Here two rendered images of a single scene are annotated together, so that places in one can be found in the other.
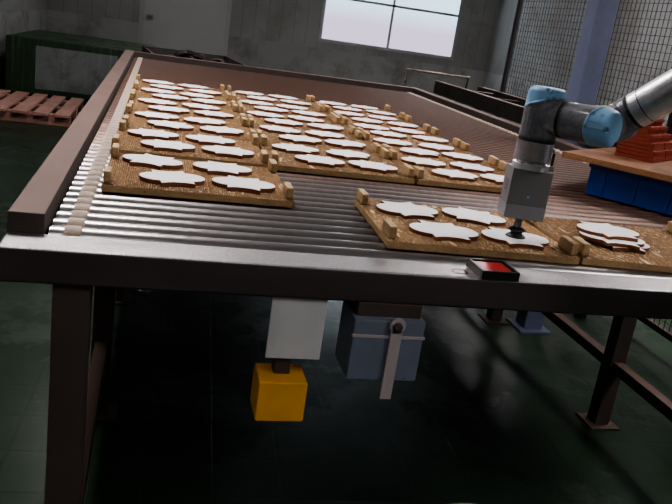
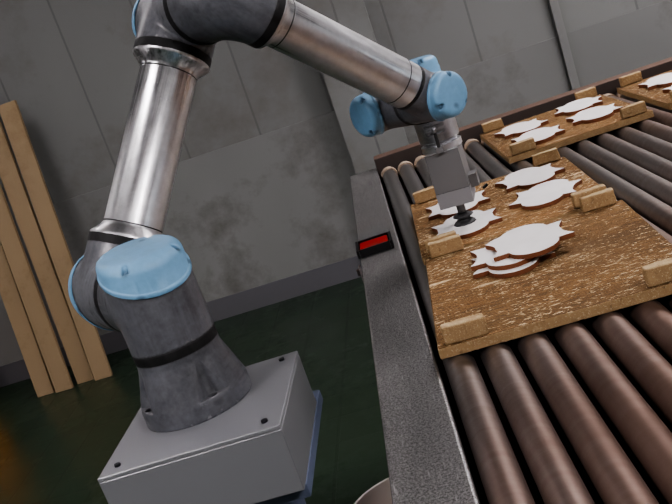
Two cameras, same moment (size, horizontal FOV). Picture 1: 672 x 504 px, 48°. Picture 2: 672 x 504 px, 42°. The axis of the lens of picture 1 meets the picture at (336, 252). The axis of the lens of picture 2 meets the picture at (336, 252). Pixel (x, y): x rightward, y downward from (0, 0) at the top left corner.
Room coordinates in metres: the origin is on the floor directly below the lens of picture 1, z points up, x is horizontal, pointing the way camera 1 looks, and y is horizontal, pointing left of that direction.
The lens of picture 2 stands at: (1.87, -1.95, 1.39)
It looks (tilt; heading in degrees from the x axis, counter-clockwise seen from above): 15 degrees down; 109
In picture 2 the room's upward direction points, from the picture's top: 19 degrees counter-clockwise
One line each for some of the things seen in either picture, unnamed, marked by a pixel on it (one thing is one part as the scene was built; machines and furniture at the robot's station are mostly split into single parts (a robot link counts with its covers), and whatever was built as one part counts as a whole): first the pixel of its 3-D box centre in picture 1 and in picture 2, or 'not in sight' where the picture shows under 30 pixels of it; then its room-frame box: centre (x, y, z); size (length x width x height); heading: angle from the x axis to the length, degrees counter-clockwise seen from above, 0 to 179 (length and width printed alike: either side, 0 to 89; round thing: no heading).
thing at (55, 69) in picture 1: (87, 69); not in sight; (9.43, 3.35, 0.34); 1.69 x 1.54 x 0.69; 12
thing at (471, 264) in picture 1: (492, 269); (374, 244); (1.37, -0.30, 0.92); 0.08 x 0.08 x 0.02; 15
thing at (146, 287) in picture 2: not in sight; (151, 291); (1.26, -0.96, 1.12); 0.13 x 0.12 x 0.14; 141
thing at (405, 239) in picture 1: (458, 228); (501, 205); (1.64, -0.26, 0.93); 0.41 x 0.35 x 0.02; 102
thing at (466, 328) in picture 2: not in sight; (464, 329); (1.63, -0.89, 0.95); 0.06 x 0.02 x 0.03; 11
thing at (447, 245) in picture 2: (580, 245); (445, 246); (1.56, -0.51, 0.95); 0.06 x 0.02 x 0.03; 11
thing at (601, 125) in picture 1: (591, 124); (389, 106); (1.53, -0.46, 1.20); 0.11 x 0.11 x 0.08; 51
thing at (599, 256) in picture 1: (629, 245); (543, 269); (1.73, -0.67, 0.93); 0.41 x 0.35 x 0.02; 101
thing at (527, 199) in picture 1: (525, 188); (455, 169); (1.59, -0.38, 1.05); 0.10 x 0.09 x 0.16; 3
